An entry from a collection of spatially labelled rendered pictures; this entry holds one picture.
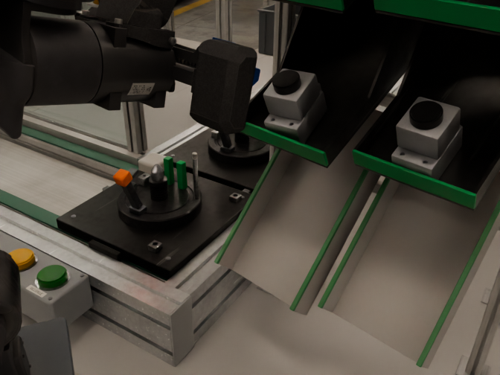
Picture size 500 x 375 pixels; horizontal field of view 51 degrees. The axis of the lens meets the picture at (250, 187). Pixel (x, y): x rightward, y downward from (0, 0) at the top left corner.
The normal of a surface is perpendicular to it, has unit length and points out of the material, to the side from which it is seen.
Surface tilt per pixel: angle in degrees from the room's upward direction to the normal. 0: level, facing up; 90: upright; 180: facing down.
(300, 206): 45
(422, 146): 115
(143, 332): 90
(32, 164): 0
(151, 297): 0
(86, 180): 0
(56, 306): 90
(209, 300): 90
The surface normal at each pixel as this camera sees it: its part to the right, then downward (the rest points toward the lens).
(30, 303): -0.53, 0.44
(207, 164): 0.01, -0.86
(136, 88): 0.58, 0.73
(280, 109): -0.51, 0.74
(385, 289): -0.47, -0.34
